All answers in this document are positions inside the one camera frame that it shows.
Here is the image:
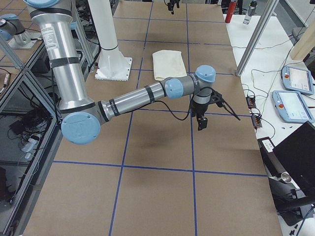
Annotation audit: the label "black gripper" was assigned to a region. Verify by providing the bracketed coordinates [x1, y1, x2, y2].
[167, 0, 179, 10]
[191, 102, 208, 131]

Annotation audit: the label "cream long-sleeve cat shirt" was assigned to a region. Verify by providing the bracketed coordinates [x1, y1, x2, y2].
[152, 50, 187, 81]

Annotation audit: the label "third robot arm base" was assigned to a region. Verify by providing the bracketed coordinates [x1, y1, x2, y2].
[0, 13, 41, 49]

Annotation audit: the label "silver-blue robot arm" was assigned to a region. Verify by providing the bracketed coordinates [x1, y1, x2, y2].
[27, 0, 221, 145]

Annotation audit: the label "upper orange circuit board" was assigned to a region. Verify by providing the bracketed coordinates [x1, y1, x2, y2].
[246, 96, 256, 109]

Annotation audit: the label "orange circuit board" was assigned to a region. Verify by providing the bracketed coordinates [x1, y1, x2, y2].
[246, 96, 256, 109]
[251, 114, 262, 129]

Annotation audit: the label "lower orange circuit board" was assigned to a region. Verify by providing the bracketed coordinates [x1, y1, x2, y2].
[251, 114, 262, 129]

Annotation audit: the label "red water bottle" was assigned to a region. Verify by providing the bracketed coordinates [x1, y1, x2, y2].
[225, 0, 237, 24]

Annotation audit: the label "clear grey-capped water bottle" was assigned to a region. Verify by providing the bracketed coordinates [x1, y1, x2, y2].
[243, 0, 257, 25]

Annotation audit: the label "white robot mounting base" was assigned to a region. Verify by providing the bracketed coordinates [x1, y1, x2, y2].
[88, 0, 132, 81]

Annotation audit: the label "lower blue teach pendant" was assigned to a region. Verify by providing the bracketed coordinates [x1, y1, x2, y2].
[272, 90, 315, 124]

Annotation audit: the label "blue teach pendant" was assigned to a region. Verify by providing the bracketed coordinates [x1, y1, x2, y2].
[272, 90, 315, 124]
[281, 66, 315, 95]

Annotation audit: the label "black laptop on stand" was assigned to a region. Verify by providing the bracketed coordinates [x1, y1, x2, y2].
[257, 121, 315, 226]

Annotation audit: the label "upper blue teach pendant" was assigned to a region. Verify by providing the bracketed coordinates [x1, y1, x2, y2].
[281, 66, 315, 95]

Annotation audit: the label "black power supply box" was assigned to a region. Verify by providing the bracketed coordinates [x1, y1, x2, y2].
[31, 52, 51, 74]

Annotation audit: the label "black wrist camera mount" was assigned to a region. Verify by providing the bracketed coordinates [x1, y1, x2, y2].
[209, 89, 226, 108]

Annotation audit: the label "aluminium frame post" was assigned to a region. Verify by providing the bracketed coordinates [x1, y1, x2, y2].
[235, 0, 279, 77]

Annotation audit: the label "aluminium floor frame rail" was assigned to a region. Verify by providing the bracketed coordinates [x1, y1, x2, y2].
[0, 27, 104, 126]

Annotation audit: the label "tangled floor cables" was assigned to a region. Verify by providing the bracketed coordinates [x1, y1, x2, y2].
[7, 108, 54, 160]

